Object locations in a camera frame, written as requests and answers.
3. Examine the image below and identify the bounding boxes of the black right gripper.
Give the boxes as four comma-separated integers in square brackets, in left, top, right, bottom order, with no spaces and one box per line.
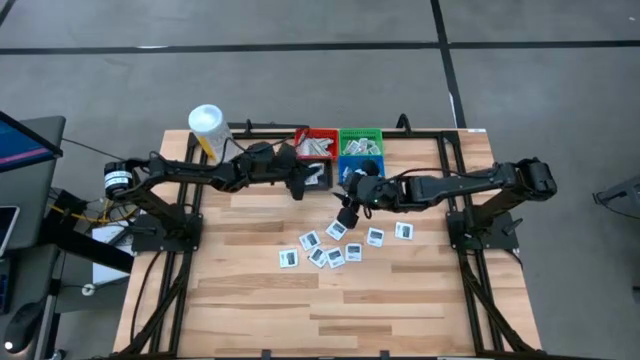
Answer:
[336,159,404,230]

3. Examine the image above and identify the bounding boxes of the blue plastic basket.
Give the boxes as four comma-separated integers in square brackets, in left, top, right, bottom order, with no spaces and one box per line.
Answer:
[337,154,387,186]

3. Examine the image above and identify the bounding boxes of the white wipes canister yellow label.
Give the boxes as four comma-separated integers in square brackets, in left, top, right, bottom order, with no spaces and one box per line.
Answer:
[187,103,240,164]

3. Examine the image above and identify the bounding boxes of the black computer mouse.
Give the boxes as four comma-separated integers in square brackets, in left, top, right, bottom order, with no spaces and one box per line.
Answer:
[2,299,49,356]

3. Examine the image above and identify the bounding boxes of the green plastic basket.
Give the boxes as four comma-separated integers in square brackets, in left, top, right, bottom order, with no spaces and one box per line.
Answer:
[338,127,385,157]

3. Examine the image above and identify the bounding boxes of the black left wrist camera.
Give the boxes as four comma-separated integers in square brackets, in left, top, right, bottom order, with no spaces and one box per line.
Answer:
[276,143,298,164]

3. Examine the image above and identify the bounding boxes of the white tablet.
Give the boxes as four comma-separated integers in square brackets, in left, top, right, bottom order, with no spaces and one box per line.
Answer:
[0,204,21,259]

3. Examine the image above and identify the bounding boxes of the black table frame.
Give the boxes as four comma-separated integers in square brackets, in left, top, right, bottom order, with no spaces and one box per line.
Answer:
[119,119,544,360]

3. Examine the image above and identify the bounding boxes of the grey floor stand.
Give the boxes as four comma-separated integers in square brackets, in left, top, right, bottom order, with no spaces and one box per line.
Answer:
[592,174,640,206]

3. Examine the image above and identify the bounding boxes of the blue screen monitor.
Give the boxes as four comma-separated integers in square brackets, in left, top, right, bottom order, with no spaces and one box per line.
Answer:
[0,110,65,174]

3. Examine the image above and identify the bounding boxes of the white paper sheet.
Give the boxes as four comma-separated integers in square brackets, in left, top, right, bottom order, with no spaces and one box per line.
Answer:
[92,224,134,286]

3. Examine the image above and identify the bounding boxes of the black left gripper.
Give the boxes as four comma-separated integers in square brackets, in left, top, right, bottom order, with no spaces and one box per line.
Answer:
[244,149,316,201]

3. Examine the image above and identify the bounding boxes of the grey side desk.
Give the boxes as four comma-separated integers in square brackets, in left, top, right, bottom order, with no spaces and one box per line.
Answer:
[0,115,67,251]

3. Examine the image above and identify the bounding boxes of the black plastic basket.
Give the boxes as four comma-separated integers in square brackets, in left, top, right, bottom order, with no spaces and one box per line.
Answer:
[285,158,334,192]

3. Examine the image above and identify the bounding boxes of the black clamp bar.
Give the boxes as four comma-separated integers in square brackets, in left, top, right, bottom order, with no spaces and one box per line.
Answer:
[227,119,311,132]

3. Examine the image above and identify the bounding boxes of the red plastic basket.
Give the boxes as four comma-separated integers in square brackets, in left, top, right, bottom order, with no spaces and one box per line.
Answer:
[293,127,340,161]

